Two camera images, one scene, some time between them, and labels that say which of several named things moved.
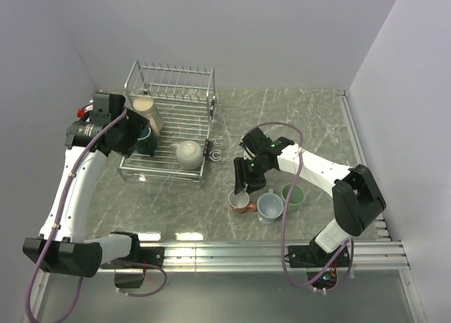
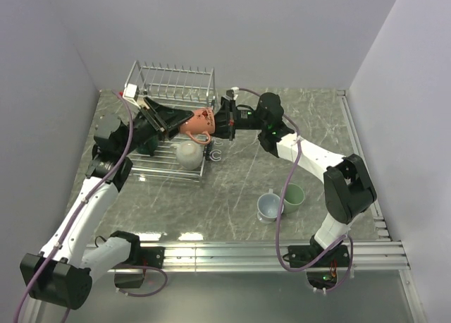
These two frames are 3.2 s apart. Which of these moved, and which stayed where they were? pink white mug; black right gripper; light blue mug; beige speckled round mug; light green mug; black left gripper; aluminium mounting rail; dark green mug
Moved: black left gripper; black right gripper; pink white mug
Stayed: beige speckled round mug; light blue mug; aluminium mounting rail; light green mug; dark green mug
